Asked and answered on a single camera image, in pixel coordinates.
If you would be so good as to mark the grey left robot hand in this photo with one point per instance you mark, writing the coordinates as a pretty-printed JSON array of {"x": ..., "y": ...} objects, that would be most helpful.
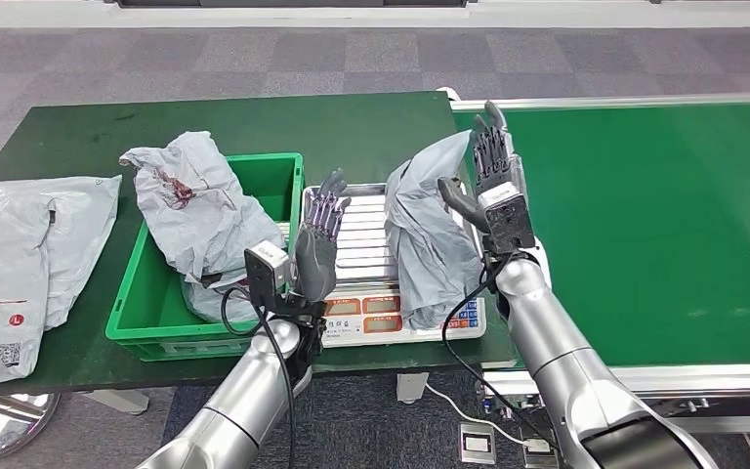
[{"x": 315, "y": 259}]

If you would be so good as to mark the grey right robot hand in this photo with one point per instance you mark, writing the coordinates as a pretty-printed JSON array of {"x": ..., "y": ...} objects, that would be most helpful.
[{"x": 495, "y": 168}]

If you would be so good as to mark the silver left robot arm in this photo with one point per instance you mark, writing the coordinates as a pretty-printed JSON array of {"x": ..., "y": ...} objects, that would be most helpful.
[{"x": 245, "y": 401}]

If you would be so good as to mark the plain grey parcel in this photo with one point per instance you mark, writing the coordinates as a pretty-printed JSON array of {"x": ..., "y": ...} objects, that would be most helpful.
[{"x": 87, "y": 226}]

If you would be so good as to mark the white scale with steel tray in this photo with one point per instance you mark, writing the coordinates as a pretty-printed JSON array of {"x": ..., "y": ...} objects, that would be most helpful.
[{"x": 365, "y": 220}]

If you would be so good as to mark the green plastic crate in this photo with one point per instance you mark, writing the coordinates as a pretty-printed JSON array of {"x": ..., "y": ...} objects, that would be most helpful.
[{"x": 265, "y": 175}]

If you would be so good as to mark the white table leg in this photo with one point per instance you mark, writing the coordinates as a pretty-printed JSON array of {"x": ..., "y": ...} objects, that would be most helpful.
[{"x": 410, "y": 387}]

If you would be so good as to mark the white table foot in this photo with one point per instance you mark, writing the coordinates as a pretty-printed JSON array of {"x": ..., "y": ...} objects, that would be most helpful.
[{"x": 119, "y": 400}]

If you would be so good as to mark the silver floor outlet with plug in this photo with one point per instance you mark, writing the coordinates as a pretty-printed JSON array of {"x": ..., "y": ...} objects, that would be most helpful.
[{"x": 538, "y": 451}]

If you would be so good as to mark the round chrome base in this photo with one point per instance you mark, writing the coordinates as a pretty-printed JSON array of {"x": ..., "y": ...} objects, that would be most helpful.
[{"x": 0, "y": 425}]

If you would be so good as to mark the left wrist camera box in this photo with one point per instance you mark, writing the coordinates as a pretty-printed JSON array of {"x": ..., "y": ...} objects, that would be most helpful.
[{"x": 265, "y": 275}]

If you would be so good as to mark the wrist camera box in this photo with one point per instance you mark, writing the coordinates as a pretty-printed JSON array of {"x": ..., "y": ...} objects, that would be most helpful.
[
  {"x": 265, "y": 275},
  {"x": 511, "y": 220}
]

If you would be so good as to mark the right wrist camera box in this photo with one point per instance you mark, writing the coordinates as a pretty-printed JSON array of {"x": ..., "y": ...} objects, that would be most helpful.
[{"x": 511, "y": 220}]

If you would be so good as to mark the green conveyor belt, aluminium frame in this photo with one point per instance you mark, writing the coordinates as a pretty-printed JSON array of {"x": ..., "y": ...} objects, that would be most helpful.
[{"x": 672, "y": 194}]

